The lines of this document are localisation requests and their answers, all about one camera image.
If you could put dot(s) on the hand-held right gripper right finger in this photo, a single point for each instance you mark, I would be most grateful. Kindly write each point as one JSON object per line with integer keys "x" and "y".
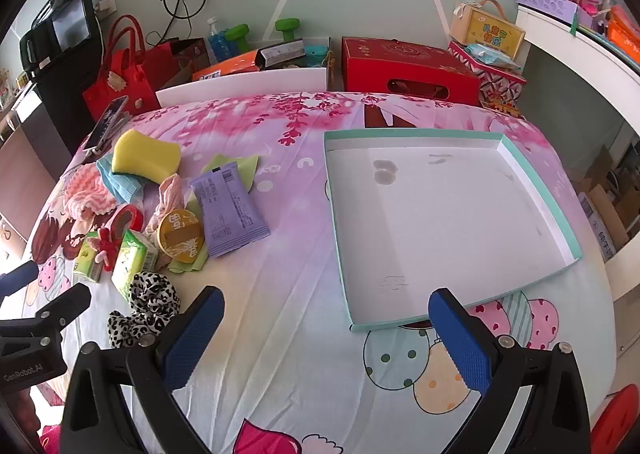
{"x": 460, "y": 339}

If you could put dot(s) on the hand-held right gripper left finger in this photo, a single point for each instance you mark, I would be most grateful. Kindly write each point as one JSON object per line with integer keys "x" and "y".
{"x": 192, "y": 339}

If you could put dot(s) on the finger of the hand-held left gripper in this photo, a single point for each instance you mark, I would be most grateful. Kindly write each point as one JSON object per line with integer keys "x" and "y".
{"x": 20, "y": 276}
{"x": 65, "y": 304}

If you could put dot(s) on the green tissue pack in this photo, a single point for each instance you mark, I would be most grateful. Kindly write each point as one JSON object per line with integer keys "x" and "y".
{"x": 87, "y": 256}
{"x": 130, "y": 261}

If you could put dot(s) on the leopard print scrunchie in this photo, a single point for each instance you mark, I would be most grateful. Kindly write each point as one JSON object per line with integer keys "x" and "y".
{"x": 150, "y": 294}

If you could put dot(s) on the pink white striped towel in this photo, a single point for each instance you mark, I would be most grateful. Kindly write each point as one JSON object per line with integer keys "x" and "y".
{"x": 87, "y": 194}

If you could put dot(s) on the white tray with teal rim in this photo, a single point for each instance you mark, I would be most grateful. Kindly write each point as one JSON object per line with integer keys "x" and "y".
{"x": 440, "y": 214}

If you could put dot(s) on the purple wipes packet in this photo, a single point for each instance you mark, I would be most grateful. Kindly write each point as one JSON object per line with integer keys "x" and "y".
{"x": 230, "y": 214}

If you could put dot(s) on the yellow sponge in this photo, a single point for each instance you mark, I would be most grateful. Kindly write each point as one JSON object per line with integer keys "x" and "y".
{"x": 145, "y": 154}

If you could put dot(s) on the red plastic toy figure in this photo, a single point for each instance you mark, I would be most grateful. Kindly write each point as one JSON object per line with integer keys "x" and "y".
{"x": 105, "y": 246}

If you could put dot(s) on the light blue cloth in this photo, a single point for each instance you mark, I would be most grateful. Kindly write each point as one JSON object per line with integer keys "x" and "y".
{"x": 120, "y": 189}

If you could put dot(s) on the peach floral scrunchie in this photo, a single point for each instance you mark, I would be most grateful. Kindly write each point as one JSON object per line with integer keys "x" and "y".
{"x": 170, "y": 189}

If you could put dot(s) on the black cabinet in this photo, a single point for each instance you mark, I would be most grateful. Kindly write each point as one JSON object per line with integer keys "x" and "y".
{"x": 65, "y": 114}

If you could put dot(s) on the red stool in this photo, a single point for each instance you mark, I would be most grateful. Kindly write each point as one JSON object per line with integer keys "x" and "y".
{"x": 617, "y": 419}

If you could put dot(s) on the light green cloth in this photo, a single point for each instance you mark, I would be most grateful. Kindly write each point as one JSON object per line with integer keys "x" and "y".
{"x": 247, "y": 166}

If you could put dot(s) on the cardboard box with barcode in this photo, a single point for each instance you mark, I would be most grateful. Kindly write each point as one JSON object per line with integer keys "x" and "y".
{"x": 600, "y": 224}

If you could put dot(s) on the plain cardboard box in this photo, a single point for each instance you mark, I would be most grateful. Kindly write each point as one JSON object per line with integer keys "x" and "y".
{"x": 622, "y": 209}

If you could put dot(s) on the red tote bag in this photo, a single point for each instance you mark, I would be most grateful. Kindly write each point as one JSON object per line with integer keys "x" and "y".
{"x": 117, "y": 84}

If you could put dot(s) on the white foam board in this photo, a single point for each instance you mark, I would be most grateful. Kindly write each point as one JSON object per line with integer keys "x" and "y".
{"x": 240, "y": 86}

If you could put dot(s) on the red white patterned tin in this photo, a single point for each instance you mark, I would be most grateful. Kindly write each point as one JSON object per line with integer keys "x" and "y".
{"x": 500, "y": 84}

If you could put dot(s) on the orange box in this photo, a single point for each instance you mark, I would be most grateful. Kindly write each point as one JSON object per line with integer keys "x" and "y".
{"x": 230, "y": 65}

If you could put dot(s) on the red gift box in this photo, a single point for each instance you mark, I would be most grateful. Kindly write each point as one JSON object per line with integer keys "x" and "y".
{"x": 400, "y": 64}

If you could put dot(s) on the blue wet wipes pack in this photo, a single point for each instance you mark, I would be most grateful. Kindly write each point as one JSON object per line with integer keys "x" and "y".
{"x": 492, "y": 54}

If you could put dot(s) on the blue liquid bottle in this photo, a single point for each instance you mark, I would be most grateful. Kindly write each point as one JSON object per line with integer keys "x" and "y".
{"x": 217, "y": 44}

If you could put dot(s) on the small teal box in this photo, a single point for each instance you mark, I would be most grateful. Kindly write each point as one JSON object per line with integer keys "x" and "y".
{"x": 317, "y": 56}

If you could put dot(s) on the green dumbbell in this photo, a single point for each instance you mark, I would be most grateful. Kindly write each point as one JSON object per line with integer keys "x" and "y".
{"x": 286, "y": 29}
{"x": 237, "y": 32}

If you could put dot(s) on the white desk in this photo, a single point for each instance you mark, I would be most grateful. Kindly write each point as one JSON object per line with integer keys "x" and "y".
{"x": 575, "y": 49}

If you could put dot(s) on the orange packets on desk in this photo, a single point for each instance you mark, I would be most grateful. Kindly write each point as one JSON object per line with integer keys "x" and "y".
{"x": 625, "y": 31}

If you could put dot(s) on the white wall socket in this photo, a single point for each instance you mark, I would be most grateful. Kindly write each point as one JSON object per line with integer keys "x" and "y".
{"x": 106, "y": 5}

